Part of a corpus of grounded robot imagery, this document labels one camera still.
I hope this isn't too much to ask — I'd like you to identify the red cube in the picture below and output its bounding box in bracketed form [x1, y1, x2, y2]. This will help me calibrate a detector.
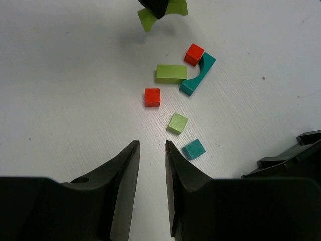
[144, 88, 161, 107]
[184, 43, 204, 67]

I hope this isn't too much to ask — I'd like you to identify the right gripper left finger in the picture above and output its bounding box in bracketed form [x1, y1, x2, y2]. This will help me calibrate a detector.
[1, 140, 140, 240]

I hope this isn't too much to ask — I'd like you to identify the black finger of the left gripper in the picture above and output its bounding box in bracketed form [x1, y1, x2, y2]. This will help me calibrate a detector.
[139, 0, 169, 19]

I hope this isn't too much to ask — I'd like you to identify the teal arch block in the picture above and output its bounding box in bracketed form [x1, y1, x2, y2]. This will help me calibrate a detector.
[179, 52, 216, 96]

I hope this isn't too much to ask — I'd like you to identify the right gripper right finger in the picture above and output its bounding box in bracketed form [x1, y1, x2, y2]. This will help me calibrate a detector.
[165, 141, 320, 240]

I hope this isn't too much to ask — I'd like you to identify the green arch block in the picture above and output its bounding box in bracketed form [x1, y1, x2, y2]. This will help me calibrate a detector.
[137, 0, 188, 32]

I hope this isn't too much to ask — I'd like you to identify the green cube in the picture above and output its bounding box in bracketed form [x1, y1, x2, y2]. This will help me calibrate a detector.
[167, 112, 188, 135]

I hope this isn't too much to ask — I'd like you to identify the red cube front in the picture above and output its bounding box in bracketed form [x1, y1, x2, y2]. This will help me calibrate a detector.
[144, 88, 161, 107]

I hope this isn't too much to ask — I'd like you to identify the green rectangular block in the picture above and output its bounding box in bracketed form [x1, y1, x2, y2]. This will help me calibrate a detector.
[155, 64, 187, 84]

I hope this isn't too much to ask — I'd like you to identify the black plastic box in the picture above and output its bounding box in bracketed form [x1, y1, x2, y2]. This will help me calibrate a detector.
[242, 130, 320, 183]

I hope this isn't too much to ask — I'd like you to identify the teal cube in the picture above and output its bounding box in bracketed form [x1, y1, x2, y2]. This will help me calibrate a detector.
[182, 139, 206, 160]

